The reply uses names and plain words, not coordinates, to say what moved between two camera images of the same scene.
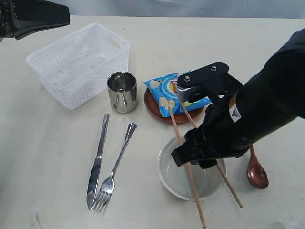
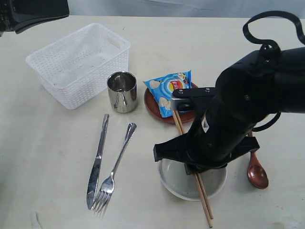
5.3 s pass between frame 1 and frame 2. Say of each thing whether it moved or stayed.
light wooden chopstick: moved
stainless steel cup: stayed
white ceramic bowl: stayed
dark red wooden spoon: stayed
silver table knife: stayed
